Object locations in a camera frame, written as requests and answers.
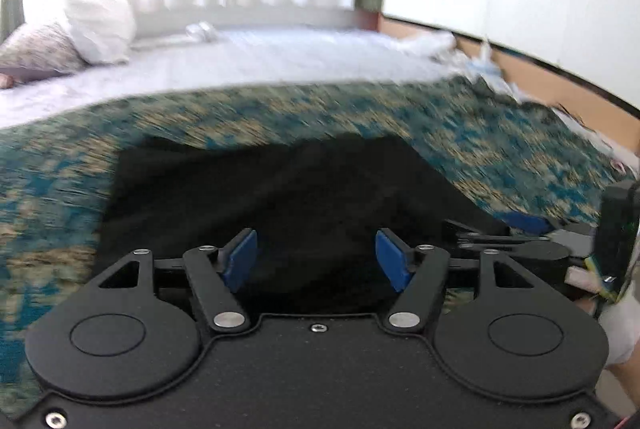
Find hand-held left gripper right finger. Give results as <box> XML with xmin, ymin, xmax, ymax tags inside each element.
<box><xmin>375</xmin><ymin>229</ymin><xmax>545</xmax><ymax>334</ymax></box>

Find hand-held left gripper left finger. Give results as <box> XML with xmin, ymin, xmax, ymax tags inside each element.
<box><xmin>87</xmin><ymin>228</ymin><xmax>259</xmax><ymax>334</ymax></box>

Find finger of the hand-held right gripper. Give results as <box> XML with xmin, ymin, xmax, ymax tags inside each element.
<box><xmin>445</xmin><ymin>211</ymin><xmax>556</xmax><ymax>257</ymax></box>

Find black pants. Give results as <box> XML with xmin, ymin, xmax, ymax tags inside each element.
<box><xmin>95</xmin><ymin>136</ymin><xmax>511</xmax><ymax>316</ymax></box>

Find person's right forearm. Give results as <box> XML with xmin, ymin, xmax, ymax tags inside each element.
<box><xmin>597</xmin><ymin>254</ymin><xmax>640</xmax><ymax>392</ymax></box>

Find teal paisley blanket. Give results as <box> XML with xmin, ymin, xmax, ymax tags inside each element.
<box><xmin>0</xmin><ymin>74</ymin><xmax>623</xmax><ymax>415</ymax></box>

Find crumpled white cloth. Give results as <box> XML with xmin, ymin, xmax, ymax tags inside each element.
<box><xmin>400</xmin><ymin>31</ymin><xmax>458</xmax><ymax>60</ymax></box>

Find white bed sheet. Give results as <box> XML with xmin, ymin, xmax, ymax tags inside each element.
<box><xmin>0</xmin><ymin>26</ymin><xmax>468</xmax><ymax>130</ymax></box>

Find small white cloth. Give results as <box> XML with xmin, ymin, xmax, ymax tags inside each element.
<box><xmin>186</xmin><ymin>21</ymin><xmax>222</xmax><ymax>44</ymax></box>

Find grey headboard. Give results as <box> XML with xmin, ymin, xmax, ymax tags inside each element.
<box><xmin>134</xmin><ymin>6</ymin><xmax>382</xmax><ymax>44</ymax></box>

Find white pillow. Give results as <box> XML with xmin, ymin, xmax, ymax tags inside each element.
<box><xmin>62</xmin><ymin>0</ymin><xmax>137</xmax><ymax>64</ymax></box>

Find floral pillow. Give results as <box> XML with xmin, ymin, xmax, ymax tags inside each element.
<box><xmin>0</xmin><ymin>21</ymin><xmax>85</xmax><ymax>82</ymax></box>

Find wooden bed frame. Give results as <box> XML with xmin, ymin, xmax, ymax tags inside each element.
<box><xmin>377</xmin><ymin>13</ymin><xmax>640</xmax><ymax>160</ymax></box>

